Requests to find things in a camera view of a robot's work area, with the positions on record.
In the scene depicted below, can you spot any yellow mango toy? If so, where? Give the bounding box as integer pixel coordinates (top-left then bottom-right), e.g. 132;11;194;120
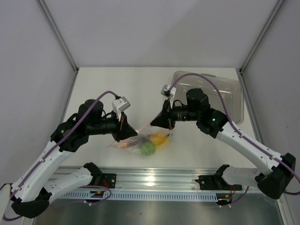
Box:
150;131;170;149

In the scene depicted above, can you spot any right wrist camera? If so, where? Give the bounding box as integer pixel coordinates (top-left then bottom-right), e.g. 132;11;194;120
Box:
161;84;176;109

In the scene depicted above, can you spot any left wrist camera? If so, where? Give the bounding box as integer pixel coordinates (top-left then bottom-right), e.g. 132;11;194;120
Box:
112;96;131;121

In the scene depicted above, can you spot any green guava toy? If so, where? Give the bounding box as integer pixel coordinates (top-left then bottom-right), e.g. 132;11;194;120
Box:
139;141;156;156

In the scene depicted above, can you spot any white slotted cable duct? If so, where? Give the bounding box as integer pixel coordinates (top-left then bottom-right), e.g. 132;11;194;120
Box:
60;190;218;203

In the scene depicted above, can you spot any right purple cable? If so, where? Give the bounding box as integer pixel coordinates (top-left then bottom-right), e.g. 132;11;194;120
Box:
167;73;300;195

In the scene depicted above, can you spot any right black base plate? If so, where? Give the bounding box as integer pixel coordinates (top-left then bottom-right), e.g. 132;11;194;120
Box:
195;175;242;191

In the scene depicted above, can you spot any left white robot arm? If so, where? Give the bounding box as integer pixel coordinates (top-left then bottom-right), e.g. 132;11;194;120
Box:
11;97;137;218

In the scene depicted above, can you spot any aluminium mounting rail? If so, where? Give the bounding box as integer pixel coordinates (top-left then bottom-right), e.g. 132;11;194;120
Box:
53;166;261;194

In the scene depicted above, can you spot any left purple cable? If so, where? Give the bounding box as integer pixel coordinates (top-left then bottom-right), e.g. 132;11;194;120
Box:
3;90;120;222

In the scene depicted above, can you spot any clear plastic tray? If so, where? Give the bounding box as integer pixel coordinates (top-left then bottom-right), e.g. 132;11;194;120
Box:
172;71;244;124

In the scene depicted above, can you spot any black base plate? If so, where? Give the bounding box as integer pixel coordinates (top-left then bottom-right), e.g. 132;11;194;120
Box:
195;175;242;191
96;173;117;189

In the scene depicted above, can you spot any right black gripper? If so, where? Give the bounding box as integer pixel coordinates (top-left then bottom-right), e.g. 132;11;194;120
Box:
151;98;200;130

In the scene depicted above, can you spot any red meat slice toy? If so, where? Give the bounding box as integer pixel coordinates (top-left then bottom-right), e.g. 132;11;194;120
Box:
117;137;146;150

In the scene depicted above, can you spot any clear zip top bag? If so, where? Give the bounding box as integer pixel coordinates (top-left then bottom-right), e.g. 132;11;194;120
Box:
108;123;173;157

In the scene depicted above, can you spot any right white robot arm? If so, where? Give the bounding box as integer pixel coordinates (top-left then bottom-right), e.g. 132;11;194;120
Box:
150;89;296;200

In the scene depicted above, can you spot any purple cable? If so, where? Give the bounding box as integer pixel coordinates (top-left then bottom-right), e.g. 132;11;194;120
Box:
167;73;300;195
3;90;120;222

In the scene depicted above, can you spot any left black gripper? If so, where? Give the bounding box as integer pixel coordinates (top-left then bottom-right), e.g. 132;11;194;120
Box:
87;110;137;142

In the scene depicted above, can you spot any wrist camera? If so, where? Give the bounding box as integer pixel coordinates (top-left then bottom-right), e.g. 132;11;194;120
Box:
112;96;131;121
161;84;176;109

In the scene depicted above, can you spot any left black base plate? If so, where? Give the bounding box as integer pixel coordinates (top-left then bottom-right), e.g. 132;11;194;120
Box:
96;173;117;189

